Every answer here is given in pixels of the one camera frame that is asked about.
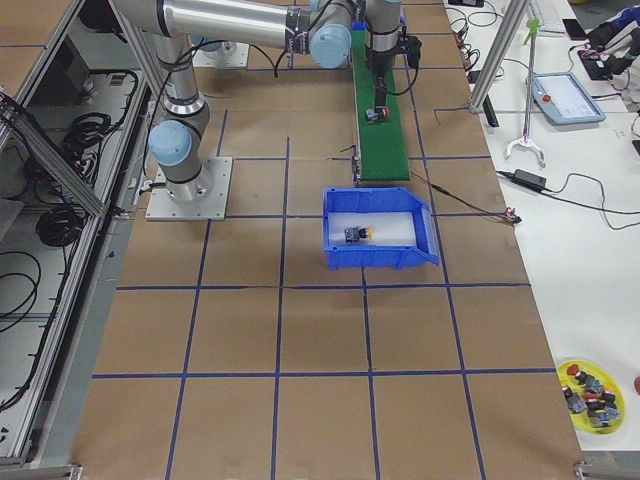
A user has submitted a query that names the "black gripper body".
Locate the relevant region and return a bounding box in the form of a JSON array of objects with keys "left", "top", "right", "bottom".
[{"left": 367, "top": 24, "right": 421, "bottom": 95}]

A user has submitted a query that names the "red push button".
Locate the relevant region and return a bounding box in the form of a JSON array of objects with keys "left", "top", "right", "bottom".
[{"left": 365, "top": 106, "right": 390, "bottom": 123}]

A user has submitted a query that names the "yellow push button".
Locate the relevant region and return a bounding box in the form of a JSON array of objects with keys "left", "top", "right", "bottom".
[{"left": 344, "top": 226, "right": 373, "bottom": 244}]

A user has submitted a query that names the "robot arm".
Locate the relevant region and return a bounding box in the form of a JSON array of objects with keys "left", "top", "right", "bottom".
[{"left": 113, "top": 1, "right": 419, "bottom": 219}]

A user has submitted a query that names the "green conveyor belt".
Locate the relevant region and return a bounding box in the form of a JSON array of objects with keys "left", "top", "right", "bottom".
[{"left": 352, "top": 29, "right": 410, "bottom": 182}]

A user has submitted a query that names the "right blue bin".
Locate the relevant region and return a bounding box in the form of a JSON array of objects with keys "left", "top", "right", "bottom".
[{"left": 323, "top": 187, "right": 440, "bottom": 270}]

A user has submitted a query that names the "right white foam pad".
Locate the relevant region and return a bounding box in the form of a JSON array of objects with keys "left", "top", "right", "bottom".
[{"left": 324, "top": 212, "right": 417, "bottom": 247}]

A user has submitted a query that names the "grabber stick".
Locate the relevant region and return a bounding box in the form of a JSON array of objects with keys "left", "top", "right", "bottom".
[{"left": 505, "top": 18, "right": 546, "bottom": 168}]

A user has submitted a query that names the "black power adapter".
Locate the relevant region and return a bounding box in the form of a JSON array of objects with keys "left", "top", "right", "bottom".
[{"left": 512, "top": 169, "right": 547, "bottom": 192}]

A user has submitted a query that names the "teach pendant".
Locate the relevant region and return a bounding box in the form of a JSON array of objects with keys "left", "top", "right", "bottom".
[{"left": 531, "top": 72, "right": 606, "bottom": 125}]

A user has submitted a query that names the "yellow plate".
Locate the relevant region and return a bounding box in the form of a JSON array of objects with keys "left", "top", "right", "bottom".
[{"left": 556, "top": 359, "right": 626, "bottom": 435}]

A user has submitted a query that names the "aluminium frame post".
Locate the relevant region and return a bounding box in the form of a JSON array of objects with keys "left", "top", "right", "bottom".
[{"left": 469, "top": 0, "right": 529, "bottom": 113}]

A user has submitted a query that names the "red black wire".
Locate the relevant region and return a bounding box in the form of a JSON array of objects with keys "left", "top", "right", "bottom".
[{"left": 408, "top": 170, "right": 522, "bottom": 224}]

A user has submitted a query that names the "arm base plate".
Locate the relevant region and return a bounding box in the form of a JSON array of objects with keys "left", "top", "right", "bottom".
[{"left": 146, "top": 157, "right": 233, "bottom": 221}]

